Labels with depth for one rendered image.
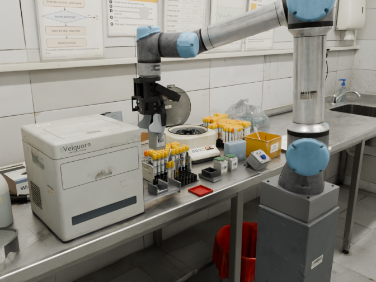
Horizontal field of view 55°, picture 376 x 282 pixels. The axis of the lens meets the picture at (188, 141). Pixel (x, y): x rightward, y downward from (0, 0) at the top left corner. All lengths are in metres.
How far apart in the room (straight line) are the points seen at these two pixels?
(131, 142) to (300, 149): 0.50
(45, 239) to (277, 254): 0.76
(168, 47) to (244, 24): 0.25
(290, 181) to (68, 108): 1.02
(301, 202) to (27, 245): 0.83
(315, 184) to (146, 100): 0.61
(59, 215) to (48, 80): 0.74
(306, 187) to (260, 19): 0.55
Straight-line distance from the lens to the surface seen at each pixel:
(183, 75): 2.06
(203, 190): 1.40
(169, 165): 1.36
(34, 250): 1.13
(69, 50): 1.69
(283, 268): 1.35
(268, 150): 1.73
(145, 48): 1.14
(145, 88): 1.16
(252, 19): 1.18
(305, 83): 1.04
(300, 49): 1.04
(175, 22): 2.00
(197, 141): 1.70
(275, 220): 1.29
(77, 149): 1.05
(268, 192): 1.28
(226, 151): 1.66
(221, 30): 1.20
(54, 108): 1.69
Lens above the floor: 1.45
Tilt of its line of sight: 17 degrees down
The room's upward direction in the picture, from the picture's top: straight up
